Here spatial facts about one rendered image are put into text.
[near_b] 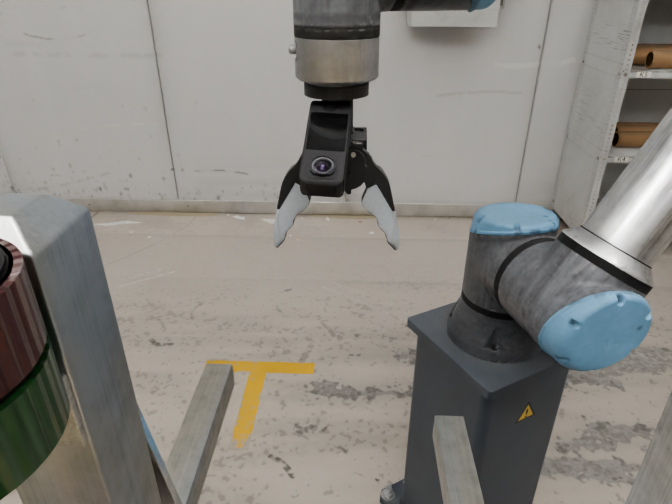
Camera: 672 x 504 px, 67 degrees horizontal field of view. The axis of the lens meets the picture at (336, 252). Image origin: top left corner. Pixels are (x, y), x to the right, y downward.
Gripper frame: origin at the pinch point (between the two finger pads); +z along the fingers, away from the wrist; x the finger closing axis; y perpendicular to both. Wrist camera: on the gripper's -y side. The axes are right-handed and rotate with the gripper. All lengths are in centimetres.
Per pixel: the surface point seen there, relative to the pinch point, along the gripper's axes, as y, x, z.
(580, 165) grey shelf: 199, -115, 53
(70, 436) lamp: -43.9, 6.9, -16.2
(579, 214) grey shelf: 188, -115, 75
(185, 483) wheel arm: -27.5, 11.5, 7.7
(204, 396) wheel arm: -17.3, 12.7, 7.7
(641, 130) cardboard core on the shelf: 204, -144, 36
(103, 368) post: -41.8, 6.5, -17.3
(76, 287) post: -42.1, 6.4, -20.9
